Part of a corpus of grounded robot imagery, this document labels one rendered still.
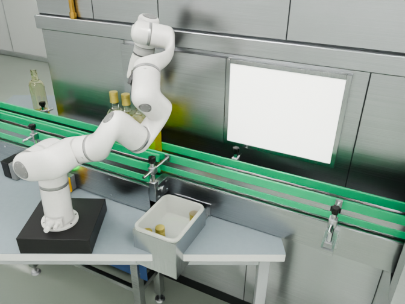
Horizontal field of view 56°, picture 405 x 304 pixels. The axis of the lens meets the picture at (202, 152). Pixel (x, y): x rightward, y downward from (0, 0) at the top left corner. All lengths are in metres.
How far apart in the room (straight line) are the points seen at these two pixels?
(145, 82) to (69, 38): 0.79
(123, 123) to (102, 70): 0.72
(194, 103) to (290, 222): 0.58
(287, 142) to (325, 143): 0.14
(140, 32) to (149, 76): 0.19
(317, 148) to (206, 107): 0.45
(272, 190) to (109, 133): 0.60
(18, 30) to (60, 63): 5.01
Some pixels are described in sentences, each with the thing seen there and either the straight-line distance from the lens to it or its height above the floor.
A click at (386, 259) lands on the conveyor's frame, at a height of 0.80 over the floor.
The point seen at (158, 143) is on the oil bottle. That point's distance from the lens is 1.53.
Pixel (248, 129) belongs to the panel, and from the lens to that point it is 1.46.
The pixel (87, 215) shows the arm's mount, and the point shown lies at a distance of 1.47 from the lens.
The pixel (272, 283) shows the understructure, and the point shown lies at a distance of 1.91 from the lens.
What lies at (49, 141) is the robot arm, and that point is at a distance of 1.31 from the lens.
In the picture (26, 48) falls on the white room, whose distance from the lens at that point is 6.94.
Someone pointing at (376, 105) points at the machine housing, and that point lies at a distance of 1.36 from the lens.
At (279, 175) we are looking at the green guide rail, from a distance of 1.40.
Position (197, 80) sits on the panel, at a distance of 1.48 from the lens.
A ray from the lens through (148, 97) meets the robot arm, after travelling 1.11.
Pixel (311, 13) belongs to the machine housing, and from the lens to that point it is 1.32.
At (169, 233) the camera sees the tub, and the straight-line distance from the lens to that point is 1.40.
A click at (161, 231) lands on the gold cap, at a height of 0.81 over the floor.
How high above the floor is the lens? 1.69
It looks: 29 degrees down
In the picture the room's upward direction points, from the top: straight up
